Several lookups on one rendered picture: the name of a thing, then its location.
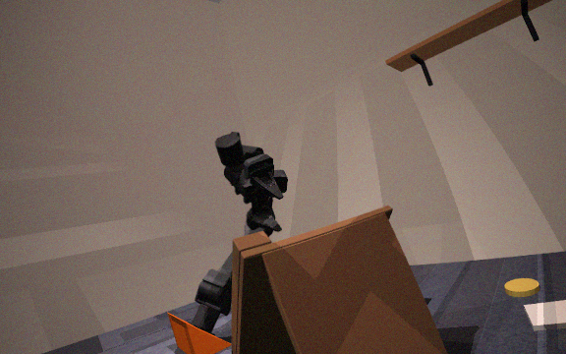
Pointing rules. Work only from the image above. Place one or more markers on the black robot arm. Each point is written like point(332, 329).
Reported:
point(216, 286)

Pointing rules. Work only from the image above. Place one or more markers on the beige flat square tile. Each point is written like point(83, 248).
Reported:
point(547, 316)

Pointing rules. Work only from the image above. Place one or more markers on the yellow round disc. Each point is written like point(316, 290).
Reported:
point(521, 287)

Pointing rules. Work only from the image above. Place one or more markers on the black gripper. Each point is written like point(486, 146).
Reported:
point(253, 183)

